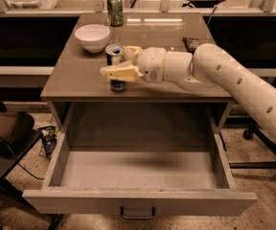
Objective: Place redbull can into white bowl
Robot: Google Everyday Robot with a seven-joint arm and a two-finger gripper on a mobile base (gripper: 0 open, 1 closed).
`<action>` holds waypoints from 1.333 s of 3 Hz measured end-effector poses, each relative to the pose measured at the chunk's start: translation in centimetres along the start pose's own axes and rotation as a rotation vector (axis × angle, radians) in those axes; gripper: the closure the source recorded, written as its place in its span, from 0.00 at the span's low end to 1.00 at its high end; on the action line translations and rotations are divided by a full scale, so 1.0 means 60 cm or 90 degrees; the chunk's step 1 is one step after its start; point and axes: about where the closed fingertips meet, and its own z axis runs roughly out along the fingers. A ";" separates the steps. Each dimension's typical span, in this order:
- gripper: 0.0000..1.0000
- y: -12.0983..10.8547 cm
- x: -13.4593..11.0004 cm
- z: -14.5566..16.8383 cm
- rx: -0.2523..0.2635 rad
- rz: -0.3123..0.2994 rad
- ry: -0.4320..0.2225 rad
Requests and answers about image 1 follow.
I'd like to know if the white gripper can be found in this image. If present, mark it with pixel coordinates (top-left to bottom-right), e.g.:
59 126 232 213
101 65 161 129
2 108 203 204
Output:
100 46 166 83

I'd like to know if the redbull can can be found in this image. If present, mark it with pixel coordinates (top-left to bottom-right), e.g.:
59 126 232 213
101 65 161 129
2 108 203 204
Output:
105 44 127 93

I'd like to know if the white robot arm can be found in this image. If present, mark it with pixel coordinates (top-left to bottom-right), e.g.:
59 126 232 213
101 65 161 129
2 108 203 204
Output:
100 43 276 143

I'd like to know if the white bowl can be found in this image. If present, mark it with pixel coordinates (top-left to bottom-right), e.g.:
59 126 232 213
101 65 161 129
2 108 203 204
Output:
75 24 110 53

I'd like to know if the green soda can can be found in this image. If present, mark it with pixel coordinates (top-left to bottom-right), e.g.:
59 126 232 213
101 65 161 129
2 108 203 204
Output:
107 0 123 27

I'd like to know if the grey cabinet table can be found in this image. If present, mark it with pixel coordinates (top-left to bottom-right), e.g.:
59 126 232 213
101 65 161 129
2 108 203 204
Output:
41 12 232 125

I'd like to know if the dark snack packet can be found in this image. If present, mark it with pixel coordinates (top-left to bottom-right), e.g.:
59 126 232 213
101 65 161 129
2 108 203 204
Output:
183 37 200 54

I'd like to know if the open grey drawer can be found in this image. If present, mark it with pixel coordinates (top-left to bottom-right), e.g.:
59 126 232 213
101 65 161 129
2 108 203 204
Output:
23 103 257 216

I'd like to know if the dark side table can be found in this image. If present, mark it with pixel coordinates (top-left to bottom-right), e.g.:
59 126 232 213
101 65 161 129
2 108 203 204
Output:
0 129 65 230

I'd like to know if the black drawer handle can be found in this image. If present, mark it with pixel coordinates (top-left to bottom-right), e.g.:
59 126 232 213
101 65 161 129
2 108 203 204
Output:
120 207 156 220

